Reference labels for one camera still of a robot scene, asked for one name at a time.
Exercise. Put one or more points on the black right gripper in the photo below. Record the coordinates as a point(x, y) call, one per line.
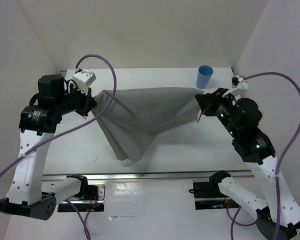
point(204, 100)

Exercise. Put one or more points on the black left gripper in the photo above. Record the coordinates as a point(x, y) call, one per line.
point(88, 102)

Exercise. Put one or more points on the copper spoon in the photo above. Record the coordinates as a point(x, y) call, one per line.
point(202, 113)

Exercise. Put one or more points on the blue plastic cup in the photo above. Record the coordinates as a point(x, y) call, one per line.
point(204, 74)

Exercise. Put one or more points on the grey cloth placemat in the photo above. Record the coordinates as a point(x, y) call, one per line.
point(131, 119)

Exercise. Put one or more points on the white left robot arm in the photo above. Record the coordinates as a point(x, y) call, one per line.
point(56, 97)

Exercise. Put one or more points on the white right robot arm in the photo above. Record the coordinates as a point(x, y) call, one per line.
point(277, 215)

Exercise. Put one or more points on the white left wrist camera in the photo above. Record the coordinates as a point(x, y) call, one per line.
point(83, 79)

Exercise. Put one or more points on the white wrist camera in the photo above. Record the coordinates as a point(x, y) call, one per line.
point(83, 79)
point(239, 86)

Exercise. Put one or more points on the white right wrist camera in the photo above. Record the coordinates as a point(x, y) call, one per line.
point(239, 86)

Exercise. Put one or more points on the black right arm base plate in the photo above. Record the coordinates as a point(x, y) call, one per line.
point(207, 197)

